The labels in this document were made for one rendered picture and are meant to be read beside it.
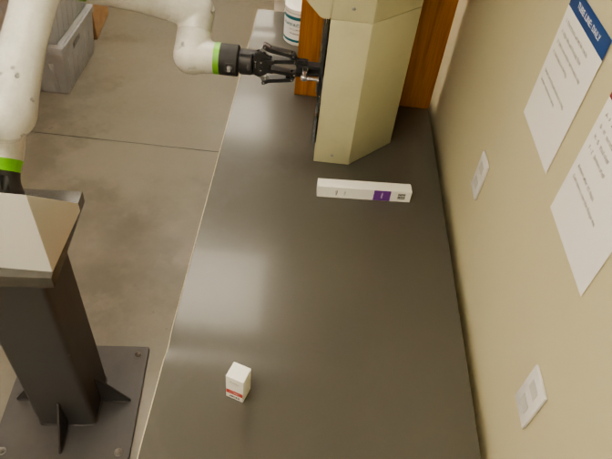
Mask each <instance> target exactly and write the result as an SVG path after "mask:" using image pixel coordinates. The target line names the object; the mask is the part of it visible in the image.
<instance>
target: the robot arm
mask: <svg viewBox="0 0 612 459"><path fill-rule="evenodd" d="M77 1H82V2H85V4H91V5H104V6H110V7H115V8H120V9H125V10H129V11H133V12H138V13H141V14H145V15H151V16H154V17H157V18H160V19H163V20H168V21H170V22H173V23H175V24H176V25H177V26H178V30H177V35H176V41H175V45H174V50H173V59H174V62H175V64H176V66H177V67H178V69H179V70H181V71H182V72H184V73H186V74H189V75H198V74H215V75H223V76H232V77H237V76H238V75H239V72H240V74H242V75H255V76H257V77H260V79H261V83H262V84H263V85H265V84H268V83H284V82H293V80H294V78H295V77H301V75H302V69H303V68H308V76H311V77H317V76H318V75H319V74H320V65H321V63H319V62H311V61H309V59H306V58H298V57H297V56H296V52H295V51H292V50H289V49H285V48H281V47H278V46H272V45H271V44H269V43H267V42H264V43H263V47H262V48H261V49H258V50H253V49H248V48H242V49H241V50H240V45H235V44H227V43H219V42H213V41H212V40H211V33H212V27H213V21H214V16H215V7H214V4H213V3H212V1H211V0H77ZM59 2H60V0H9V2H8V6H7V9H6V13H5V20H4V22H3V26H2V29H1V33H0V193H9V194H16V193H20V194H21V195H25V191H24V189H23V187H22V183H21V169H22V167H23V165H24V160H25V150H26V135H27V134H29V133H30V132H31V131H32V130H33V128H34V127H35V125H36V122H37V117H38V106H39V97H40V89H41V82H42V75H43V70H44V64H45V60H46V51H47V47H48V42H49V38H50V35H51V31H52V27H53V23H54V20H55V17H56V11H57V8H58V5H59ZM265 52H270V53H272V54H275V55H279V56H271V55H268V54H267V53H265ZM274 64H287V65H295V66H296V68H295V69H290V68H286V67H280V66H275V65H274ZM267 73H269V74H278V75H273V76H267V75H265V74H267ZM264 75H265V76H264Z"/></svg>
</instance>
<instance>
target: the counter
mask: <svg viewBox="0 0 612 459"><path fill-rule="evenodd" d="M284 16H285V12H282V11H273V10H265V9H258V10H257V14H256V17H255V20H254V24H253V28H252V32H251V35H250V41H249V43H248V47H247V48H248V49H253V50H258V49H261V48H262V47H263V43H264V42H267V43H269V44H271V45H272V46H278V47H281V48H285V49H289V50H292V51H295V52H296V56H298V47H297V46H293V45H291V44H289V43H287V42H286V41H285V40H284V38H283V32H284ZM295 78H296V77H295ZM295 78H294V80H293V82H284V83H268V84H265V85H263V84H262V83H261V79H260V77H259V76H255V75H242V74H240V77H239V81H238V84H237V88H236V91H235V95H234V98H233V101H232V105H231V109H230V113H229V118H228V122H227V125H226V128H225V132H224V135H223V139H222V142H221V146H220V149H219V155H218V158H217V162H216V166H215V169H214V172H213V176H212V180H211V182H210V186H209V193H208V196H207V199H206V203H205V206H204V210H203V213H202V217H201V220H200V224H199V229H198V233H197V237H196V239H195V243H194V247H193V251H192V253H191V257H190V261H189V266H188V270H187V274H186V277H185V280H184V284H183V287H182V291H181V294H180V298H179V301H178V307H177V310H176V314H175V318H174V321H173V324H172V328H171V332H170V336H169V341H168V348H167V351H166V354H165V356H164V359H163V362H162V365H161V368H160V372H159V376H158V381H157V385H156V389H155V391H154V395H153V399H152V402H151V405H150V409H149V413H148V418H147V422H146V425H145V429H144V433H143V436H142V439H141V443H140V447H139V450H138V457H137V459H481V454H480V447H479V442H478V435H477V430H476V423H475V417H474V406H473V399H472V394H471V387H470V382H469V375H468V369H467V363H466V357H465V351H464V339H463V334H462V327H461V322H460V315H459V309H458V303H457V297H456V291H455V285H454V274H453V267H452V262H451V255H450V249H449V243H448V237H447V230H446V225H445V218H444V207H443V201H442V195H441V189H440V183H439V177H438V170H437V165H436V158H435V152H434V141H433V135H432V129H431V122H430V117H429V110H428V108H419V107H404V106H399V107H398V111H397V115H396V119H395V122H394V127H393V133H392V137H391V142H390V143H389V144H387V145H385V146H383V147H381V148H378V149H376V150H374V151H373V152H372V153H370V154H368V155H366V156H364V157H362V158H359V159H357V160H355V161H353V163H351V164H349V165H345V164H337V163H329V162H320V161H313V159H314V148H315V139H314V144H312V143H311V137H312V129H313V120H314V111H315V102H316V97H313V96H304V95H296V94H294V89H295ZM318 179H344V180H358V181H371V182H385V183H399V184H411V187H412V196H411V199H410V202H399V201H385V200H370V199H344V198H329V197H317V182H318ZM234 362H236V363H239V364H241V365H244V366H246V367H248V368H251V377H250V391H249V392H248V394H247V396H246V398H245V400H244V402H243V403H242V402H240V401H237V400H235V399H233V398H230V397H228V396H227V395H226V375H227V373H228V371H229V369H230V367H231V365H232V364H233V363H234Z"/></svg>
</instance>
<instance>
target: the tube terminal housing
mask: <svg viewBox="0 0 612 459"><path fill-rule="evenodd" d="M422 7H423V0H333V4H332V11H331V23H330V33H329V40H328V47H327V55H326V62H325V70H324V78H323V85H322V92H321V106H320V114H319V112H318V114H319V121H318V128H317V137H316V142H315V148H314V159H313V161H320V162H329V163H337V164H345V165H349V164H351V163H353V161H355V160H357V159H359V158H362V157H364V156H366V155H368V154H370V153H372V152H373V151H374V150H376V149H378V148H381V147H383V146H385V145H387V144H389V143H390V142H391V137H392V133H393V127H394V122H395V119H396V115H397V111H398V107H399V103H400V99H401V95H402V92H403V84H404V80H405V77H406V73H407V68H408V65H409V61H410V57H411V53H412V49H413V42H414V39H415V34H416V30H417V26H418V23H419V18H420V14H421V11H422Z"/></svg>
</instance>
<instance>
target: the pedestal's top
mask: <svg viewBox="0 0 612 459"><path fill-rule="evenodd" d="M24 191H25V195H28V196H34V197H39V198H46V199H56V200H65V201H68V202H74V203H78V206H79V209H80V212H79V214H78V216H77V218H76V222H75V224H74V226H73V229H72V230H71V232H70V234H69V236H68V239H67V241H66V244H65V247H64V248H63V250H62V252H61V254H60V257H59V259H58V261H57V263H56V266H55V268H54V270H53V272H51V271H40V270H20V269H8V268H0V286H9V287H37V288H55V286H56V282H57V279H58V276H59V273H60V271H61V269H62V266H63V263H64V260H65V257H66V253H67V251H68V248H69V245H70V242H71V240H72V237H73V234H74V231H75V229H76V226H77V222H78V219H79V216H80V213H81V210H82V208H83V206H84V203H85V199H84V195H83V191H71V190H51V189H24Z"/></svg>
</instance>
